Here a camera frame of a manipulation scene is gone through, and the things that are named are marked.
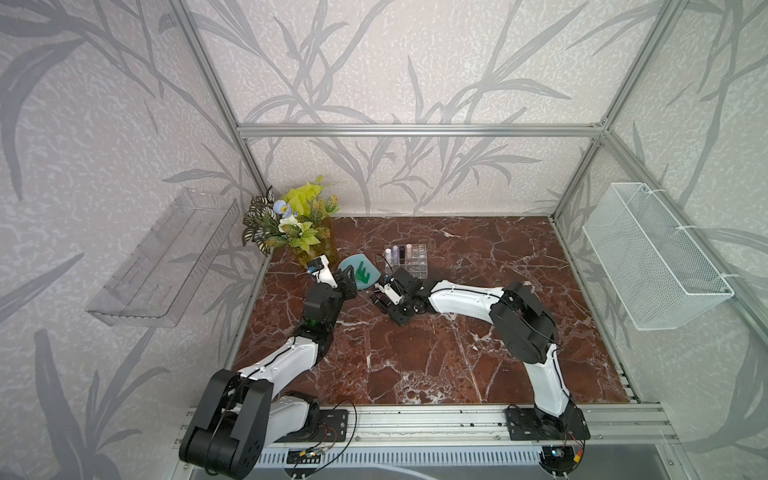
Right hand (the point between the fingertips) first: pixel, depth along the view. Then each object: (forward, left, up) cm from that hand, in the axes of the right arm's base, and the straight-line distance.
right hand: (395, 309), depth 94 cm
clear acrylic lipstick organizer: (+15, -8, +2) cm, 18 cm away
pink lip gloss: (+17, -5, +8) cm, 19 cm away
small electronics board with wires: (-38, +22, -1) cm, 44 cm away
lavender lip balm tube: (+17, 0, +6) cm, 18 cm away
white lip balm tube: (+17, +2, +5) cm, 18 cm away
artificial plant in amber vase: (+18, +28, +22) cm, 40 cm away
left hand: (+5, +13, +16) cm, 21 cm away
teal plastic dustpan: (+19, +15, 0) cm, 24 cm away
